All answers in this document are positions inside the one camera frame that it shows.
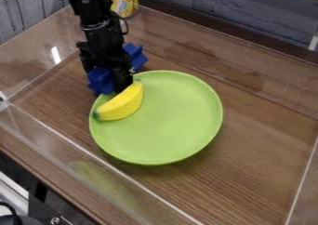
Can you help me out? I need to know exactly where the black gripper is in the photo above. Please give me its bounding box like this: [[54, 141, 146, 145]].
[[78, 22, 133, 93]]

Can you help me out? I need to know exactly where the blue plastic block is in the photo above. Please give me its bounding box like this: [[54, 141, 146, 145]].
[[87, 43, 149, 95]]

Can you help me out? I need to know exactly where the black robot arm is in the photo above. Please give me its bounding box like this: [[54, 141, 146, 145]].
[[69, 0, 133, 93]]

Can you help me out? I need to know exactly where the green round plate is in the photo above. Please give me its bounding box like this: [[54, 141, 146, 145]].
[[89, 71, 224, 165]]

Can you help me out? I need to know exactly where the yellow toy banana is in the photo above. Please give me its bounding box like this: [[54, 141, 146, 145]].
[[94, 81, 145, 121]]

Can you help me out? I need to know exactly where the yellow labelled can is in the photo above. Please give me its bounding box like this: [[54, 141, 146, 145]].
[[113, 0, 140, 19]]

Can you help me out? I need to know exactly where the clear acrylic enclosure wall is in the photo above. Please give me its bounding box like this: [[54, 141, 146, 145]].
[[0, 4, 318, 225]]

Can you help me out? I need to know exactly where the black cable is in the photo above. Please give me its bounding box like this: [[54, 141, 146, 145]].
[[0, 201, 23, 225]]

